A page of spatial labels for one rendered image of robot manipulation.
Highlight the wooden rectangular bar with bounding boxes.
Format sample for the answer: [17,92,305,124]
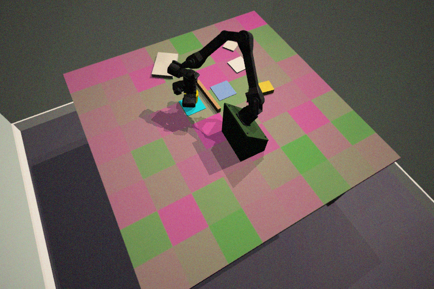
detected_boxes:
[196,80,221,113]

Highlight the cream flat square pad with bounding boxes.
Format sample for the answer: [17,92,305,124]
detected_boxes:
[223,41,238,52]

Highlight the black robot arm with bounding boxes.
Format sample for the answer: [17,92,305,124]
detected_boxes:
[167,30,265,126]

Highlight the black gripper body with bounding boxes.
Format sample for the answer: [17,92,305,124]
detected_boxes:
[182,79,197,107]

